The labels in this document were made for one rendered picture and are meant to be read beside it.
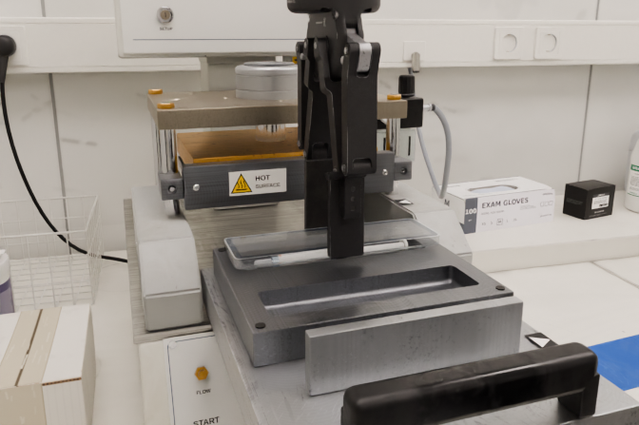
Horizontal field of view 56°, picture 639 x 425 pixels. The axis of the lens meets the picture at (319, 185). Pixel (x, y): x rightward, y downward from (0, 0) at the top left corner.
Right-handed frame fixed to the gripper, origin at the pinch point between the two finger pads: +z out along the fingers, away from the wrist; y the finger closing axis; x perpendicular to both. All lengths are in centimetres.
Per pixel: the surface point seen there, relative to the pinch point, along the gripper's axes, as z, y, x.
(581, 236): 23, -42, 67
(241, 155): -2.6, -13.6, -5.2
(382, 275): 4.0, 6.2, 2.0
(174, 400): 15.7, 0.0, -14.4
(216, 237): 10.2, -25.8, -6.3
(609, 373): 28, -7, 41
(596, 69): -7, -69, 93
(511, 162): 15, -71, 72
